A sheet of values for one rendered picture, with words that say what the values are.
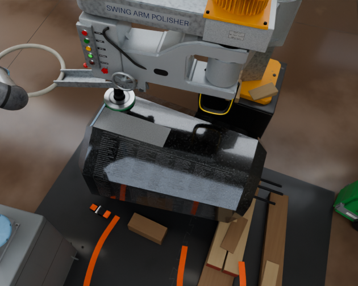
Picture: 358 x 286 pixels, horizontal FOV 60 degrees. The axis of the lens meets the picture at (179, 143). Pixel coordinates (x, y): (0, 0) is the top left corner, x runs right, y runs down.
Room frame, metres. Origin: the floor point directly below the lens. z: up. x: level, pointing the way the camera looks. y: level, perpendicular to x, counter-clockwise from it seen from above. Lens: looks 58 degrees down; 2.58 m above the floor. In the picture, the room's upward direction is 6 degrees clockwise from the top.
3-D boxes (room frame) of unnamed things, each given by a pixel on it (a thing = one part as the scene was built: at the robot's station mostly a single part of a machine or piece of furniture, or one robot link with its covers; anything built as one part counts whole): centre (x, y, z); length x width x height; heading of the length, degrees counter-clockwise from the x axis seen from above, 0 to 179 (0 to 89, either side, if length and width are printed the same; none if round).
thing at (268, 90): (1.65, -0.61, 0.80); 0.20 x 0.10 x 0.05; 114
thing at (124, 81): (1.24, 0.35, 1.24); 0.15 x 0.10 x 0.15; 82
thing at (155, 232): (0.71, 0.18, 0.07); 0.30 x 0.12 x 0.12; 71
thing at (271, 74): (1.87, -0.49, 0.76); 0.49 x 0.49 x 0.05; 74
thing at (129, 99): (1.38, 0.45, 0.89); 0.21 x 0.21 x 0.01
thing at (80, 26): (1.27, 0.54, 1.42); 0.08 x 0.03 x 0.28; 82
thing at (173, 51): (1.31, 0.06, 1.35); 0.74 x 0.23 x 0.49; 82
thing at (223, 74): (1.28, -0.20, 1.39); 0.19 x 0.19 x 0.20
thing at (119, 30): (1.36, 0.37, 1.37); 0.36 x 0.22 x 0.45; 82
